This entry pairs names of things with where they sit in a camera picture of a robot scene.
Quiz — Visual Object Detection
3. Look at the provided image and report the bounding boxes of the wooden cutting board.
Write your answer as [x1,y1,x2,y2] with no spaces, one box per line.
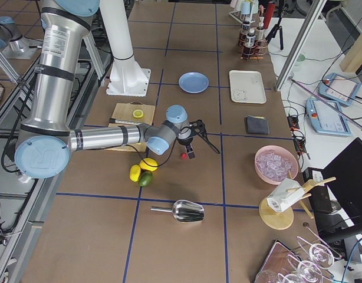
[104,103,156,153]

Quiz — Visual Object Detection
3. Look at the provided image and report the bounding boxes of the blue teach pendant near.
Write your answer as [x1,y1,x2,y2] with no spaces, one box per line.
[305,98,351,137]

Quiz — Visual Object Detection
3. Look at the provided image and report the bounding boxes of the yellow lemon back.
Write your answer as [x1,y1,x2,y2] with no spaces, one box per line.
[139,157,159,172]

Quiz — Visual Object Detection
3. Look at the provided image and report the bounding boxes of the red cylinder bottle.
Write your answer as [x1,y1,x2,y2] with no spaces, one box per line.
[263,1,276,29]

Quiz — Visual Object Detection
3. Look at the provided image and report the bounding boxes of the lemon half slice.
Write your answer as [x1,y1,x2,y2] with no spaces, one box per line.
[133,109,144,119]

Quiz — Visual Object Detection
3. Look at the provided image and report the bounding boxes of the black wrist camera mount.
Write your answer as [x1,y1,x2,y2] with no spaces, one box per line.
[189,119,206,137]

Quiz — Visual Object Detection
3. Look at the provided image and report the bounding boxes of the black camera tripod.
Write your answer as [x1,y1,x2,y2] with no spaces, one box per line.
[265,0,288,50]

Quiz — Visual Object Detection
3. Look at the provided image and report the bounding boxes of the green lime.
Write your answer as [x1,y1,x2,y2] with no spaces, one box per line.
[138,171,153,187]

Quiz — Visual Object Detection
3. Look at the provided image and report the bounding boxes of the grey folded cloth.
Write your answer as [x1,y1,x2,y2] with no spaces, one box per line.
[245,116,269,134]

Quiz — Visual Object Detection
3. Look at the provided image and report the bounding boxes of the white pedestal column base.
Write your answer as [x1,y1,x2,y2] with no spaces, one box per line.
[100,0,151,97]

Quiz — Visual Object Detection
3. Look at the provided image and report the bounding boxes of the yellow lemon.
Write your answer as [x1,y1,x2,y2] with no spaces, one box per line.
[139,157,159,172]
[129,164,141,182]

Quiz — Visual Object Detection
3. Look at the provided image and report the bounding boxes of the clear wine glass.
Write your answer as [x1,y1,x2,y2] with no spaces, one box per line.
[296,236,342,269]
[286,254,333,282]

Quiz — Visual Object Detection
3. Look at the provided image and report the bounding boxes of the yellow lemon front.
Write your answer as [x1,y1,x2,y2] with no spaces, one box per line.
[129,164,141,182]

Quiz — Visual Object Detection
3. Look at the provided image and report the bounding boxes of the cream bear tray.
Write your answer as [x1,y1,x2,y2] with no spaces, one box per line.
[229,70,266,104]

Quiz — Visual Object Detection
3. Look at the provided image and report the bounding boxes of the white carton on stand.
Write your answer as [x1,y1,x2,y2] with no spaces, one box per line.
[266,178,305,213]

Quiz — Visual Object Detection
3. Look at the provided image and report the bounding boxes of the black monitor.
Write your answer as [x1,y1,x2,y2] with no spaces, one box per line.
[322,138,362,243]

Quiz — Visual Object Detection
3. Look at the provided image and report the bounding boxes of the steel muddler black cap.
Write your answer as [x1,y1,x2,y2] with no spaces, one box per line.
[108,117,143,126]

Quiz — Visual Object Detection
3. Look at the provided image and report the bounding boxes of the steel ice scoop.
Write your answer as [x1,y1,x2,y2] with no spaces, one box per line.
[151,200,205,223]

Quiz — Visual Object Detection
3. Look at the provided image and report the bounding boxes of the pastel cups on rack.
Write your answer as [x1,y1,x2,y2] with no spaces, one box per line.
[229,0,259,15]

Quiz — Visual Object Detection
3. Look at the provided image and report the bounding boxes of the pale green bowl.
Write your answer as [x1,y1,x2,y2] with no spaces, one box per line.
[294,53,306,67]

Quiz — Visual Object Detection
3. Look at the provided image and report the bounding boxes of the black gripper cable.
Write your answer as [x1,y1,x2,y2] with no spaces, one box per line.
[121,126,221,173]

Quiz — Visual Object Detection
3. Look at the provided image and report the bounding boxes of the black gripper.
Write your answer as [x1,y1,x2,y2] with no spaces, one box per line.
[177,129,196,159]

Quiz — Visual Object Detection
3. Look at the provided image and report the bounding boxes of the round wooden stand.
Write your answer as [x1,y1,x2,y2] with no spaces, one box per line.
[259,177,336,230]

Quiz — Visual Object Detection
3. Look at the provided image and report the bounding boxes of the tea bottle white cap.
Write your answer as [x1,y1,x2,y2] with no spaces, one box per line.
[244,28,255,48]

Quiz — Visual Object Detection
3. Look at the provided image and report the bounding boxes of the pink bowl of ice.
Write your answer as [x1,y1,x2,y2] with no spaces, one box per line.
[254,145,299,185]

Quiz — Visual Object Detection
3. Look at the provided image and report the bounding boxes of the copper wire bottle rack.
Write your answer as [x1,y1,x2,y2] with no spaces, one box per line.
[238,31,268,60]

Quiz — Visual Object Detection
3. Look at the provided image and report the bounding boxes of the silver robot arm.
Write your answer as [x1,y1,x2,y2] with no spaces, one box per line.
[14,1,193,179]

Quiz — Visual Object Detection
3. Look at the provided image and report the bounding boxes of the blue teach pendant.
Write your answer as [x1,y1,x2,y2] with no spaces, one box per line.
[305,98,351,137]
[318,73,362,106]

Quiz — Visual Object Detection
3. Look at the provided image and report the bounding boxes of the aluminium frame post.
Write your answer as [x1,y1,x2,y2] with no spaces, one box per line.
[275,0,327,91]

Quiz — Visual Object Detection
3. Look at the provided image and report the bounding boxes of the blue teach pendant far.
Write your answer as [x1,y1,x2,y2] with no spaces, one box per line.
[318,73,362,106]

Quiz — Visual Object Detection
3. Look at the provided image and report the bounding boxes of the blue plate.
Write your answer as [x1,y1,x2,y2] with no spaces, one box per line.
[179,72,209,94]

